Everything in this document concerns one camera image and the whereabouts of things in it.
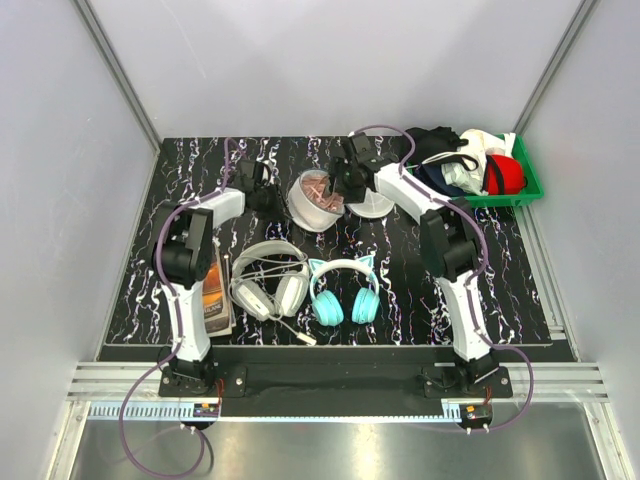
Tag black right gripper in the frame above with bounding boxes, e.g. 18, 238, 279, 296
321, 156, 367, 205

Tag pink lace bra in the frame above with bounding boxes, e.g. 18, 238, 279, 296
301, 173, 344, 214

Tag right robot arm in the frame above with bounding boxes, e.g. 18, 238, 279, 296
327, 131, 498, 397

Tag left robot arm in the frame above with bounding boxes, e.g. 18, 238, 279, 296
145, 160, 284, 396

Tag red bra in bin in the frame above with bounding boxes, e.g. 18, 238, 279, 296
483, 154, 527, 196

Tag navy garment in bin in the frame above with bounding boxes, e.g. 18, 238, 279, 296
414, 164, 468, 198

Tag black garment in bin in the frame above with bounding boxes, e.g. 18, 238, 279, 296
406, 126, 469, 165

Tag white over-ear headphones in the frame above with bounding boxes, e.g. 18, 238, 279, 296
230, 240, 310, 321

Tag teal cat-ear headphones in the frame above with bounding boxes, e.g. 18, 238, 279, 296
308, 254, 380, 327

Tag paperback book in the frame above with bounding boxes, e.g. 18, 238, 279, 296
202, 244, 235, 338

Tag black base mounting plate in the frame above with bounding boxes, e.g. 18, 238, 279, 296
159, 346, 512, 418

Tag green plastic bin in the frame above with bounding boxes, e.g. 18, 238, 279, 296
403, 133, 545, 211

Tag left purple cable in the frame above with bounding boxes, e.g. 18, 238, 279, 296
118, 137, 249, 475

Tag white headphone cable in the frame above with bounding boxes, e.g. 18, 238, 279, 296
264, 309, 318, 346

